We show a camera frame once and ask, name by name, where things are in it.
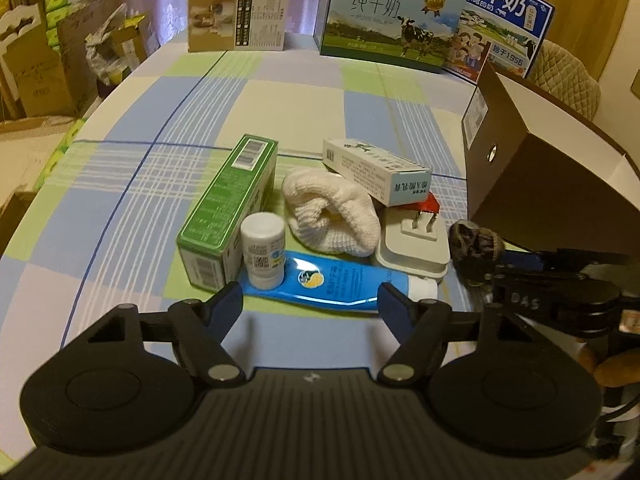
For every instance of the green milk carton box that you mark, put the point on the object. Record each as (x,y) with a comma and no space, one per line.
(416,34)

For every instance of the blue milk carton box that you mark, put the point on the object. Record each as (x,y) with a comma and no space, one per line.
(508,33)

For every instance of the white ointment box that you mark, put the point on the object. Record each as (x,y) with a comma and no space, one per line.
(389,178)

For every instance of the cardboard box on floor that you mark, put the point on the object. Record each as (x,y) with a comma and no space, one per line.
(50,82)

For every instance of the person's right hand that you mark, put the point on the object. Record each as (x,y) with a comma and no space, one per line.
(614,372)

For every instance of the green tissue pack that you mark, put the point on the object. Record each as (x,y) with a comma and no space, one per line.
(58,153)

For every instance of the blue hand cream tube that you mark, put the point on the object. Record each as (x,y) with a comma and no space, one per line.
(338,285)

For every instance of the quilted beige chair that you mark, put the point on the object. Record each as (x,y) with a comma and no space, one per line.
(558,72)

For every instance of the dark walnut-like ball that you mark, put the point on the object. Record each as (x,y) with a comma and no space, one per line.
(475,252)

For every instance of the red snack packet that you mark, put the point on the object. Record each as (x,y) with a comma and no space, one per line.
(429,205)

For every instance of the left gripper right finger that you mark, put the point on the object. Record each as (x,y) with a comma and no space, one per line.
(420,328)

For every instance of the small white bottle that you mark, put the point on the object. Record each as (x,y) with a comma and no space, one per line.
(263,246)

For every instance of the brown storage box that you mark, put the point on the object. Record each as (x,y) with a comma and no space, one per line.
(543,176)

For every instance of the white power adapter plug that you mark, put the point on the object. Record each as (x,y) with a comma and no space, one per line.
(414,242)

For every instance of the white knitted sock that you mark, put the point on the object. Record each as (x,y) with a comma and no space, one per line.
(328,213)

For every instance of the beige product box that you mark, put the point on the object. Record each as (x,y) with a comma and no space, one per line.
(236,25)

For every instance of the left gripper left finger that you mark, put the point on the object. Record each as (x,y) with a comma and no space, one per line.
(199,328)

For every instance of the green rectangular carton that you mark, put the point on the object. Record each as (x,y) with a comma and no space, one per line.
(209,242)

